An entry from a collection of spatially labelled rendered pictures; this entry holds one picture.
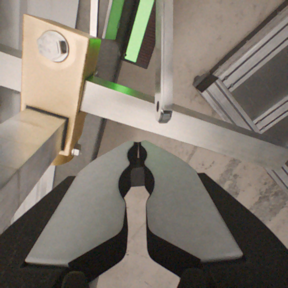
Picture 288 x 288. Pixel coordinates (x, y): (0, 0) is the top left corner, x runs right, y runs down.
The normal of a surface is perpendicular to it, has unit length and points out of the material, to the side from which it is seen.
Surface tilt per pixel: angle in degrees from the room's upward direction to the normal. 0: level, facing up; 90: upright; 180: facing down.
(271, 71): 0
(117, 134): 0
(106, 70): 0
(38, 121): 90
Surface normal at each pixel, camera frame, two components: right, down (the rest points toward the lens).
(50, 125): 0.33, -0.83
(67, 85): 0.02, 0.48
